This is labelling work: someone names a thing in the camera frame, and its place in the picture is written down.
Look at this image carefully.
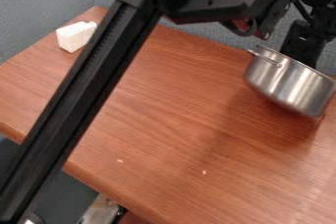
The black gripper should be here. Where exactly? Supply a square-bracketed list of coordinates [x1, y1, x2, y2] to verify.
[280, 20, 328, 68]

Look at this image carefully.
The shiny metal pot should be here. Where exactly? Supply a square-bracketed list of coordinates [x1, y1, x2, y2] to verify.
[244, 46, 336, 118]

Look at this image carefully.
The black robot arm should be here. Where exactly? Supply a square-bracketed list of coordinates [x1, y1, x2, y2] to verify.
[282, 0, 336, 68]

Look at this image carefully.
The black vertical bar at left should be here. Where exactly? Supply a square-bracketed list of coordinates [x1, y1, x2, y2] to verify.
[0, 0, 162, 224]

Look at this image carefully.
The white plastic bottle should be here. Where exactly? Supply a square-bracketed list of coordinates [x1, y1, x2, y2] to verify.
[56, 22, 98, 53]

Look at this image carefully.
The white box at corner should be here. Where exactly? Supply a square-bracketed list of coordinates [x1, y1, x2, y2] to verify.
[24, 217, 43, 224]

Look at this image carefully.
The table leg frame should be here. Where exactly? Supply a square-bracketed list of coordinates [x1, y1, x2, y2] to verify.
[78, 195, 127, 224]

